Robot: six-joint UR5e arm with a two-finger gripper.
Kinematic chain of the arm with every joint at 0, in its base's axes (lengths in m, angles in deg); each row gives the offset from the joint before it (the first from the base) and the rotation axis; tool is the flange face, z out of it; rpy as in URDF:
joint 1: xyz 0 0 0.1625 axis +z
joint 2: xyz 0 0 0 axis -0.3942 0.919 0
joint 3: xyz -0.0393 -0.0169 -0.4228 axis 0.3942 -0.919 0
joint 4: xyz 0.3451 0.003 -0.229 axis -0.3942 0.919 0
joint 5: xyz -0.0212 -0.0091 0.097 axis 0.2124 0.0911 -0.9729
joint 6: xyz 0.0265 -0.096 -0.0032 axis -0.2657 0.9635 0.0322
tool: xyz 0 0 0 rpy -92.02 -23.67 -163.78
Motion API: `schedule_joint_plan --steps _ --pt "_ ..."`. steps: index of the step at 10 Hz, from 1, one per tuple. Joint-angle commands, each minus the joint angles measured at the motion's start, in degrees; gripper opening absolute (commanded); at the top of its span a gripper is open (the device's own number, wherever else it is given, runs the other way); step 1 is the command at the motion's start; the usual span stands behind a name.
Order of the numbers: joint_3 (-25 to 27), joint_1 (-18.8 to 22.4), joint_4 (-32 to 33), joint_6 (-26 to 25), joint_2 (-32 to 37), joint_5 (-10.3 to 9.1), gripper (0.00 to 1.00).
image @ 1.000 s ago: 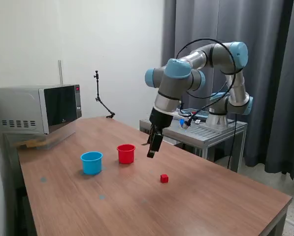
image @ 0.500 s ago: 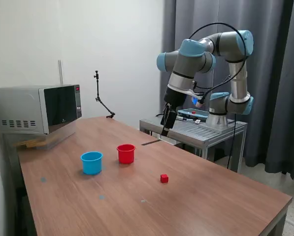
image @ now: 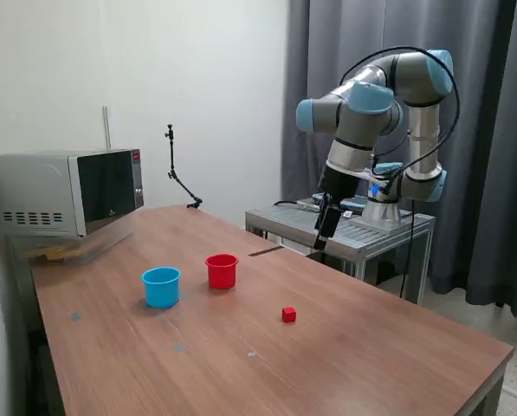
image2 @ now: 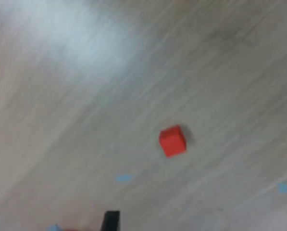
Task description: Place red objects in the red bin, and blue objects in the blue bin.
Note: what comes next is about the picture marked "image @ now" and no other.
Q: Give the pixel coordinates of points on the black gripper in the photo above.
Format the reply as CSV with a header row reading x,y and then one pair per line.
x,y
338,184

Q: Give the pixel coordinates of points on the red cube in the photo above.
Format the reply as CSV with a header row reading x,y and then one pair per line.
x,y
288,315

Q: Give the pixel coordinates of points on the silver blue UR5e robot arm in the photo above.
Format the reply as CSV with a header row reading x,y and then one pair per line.
x,y
422,130

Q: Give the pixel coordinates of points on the blue teach pendant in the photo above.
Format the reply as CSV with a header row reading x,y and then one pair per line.
x,y
353,203

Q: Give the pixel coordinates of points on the grey metal robot stand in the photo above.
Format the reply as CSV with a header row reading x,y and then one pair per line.
x,y
370,236

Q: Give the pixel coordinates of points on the metal strip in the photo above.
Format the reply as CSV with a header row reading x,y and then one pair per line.
x,y
264,251

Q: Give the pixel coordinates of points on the red plastic cup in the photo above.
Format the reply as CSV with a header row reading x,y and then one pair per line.
x,y
222,275

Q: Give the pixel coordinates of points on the blue plastic cup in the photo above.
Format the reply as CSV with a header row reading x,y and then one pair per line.
x,y
163,292

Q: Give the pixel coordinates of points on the grey curtain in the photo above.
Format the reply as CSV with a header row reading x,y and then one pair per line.
x,y
492,86

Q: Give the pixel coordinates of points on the round blue table sticker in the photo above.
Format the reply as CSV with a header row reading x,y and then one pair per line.
x,y
75,317

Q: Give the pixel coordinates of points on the wooden block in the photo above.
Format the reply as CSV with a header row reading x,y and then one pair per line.
x,y
50,255

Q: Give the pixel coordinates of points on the silver microwave oven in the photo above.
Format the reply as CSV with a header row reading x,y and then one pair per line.
x,y
33,186

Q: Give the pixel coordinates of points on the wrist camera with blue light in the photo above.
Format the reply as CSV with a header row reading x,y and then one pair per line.
x,y
377,186

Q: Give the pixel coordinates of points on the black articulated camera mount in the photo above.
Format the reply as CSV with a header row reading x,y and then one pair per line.
x,y
171,156

